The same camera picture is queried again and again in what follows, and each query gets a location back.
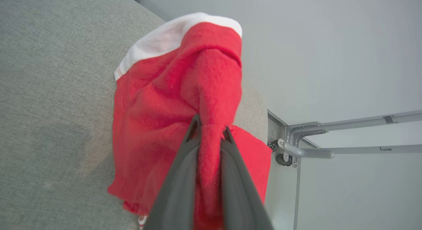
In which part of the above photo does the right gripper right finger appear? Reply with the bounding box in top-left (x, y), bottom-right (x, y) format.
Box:
top-left (220, 126), bottom-right (274, 230)

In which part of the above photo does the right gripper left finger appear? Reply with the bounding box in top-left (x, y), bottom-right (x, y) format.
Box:
top-left (143, 114), bottom-right (202, 230)

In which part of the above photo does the red basketball jersey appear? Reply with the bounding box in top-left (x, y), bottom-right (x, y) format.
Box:
top-left (107, 12), bottom-right (273, 230)

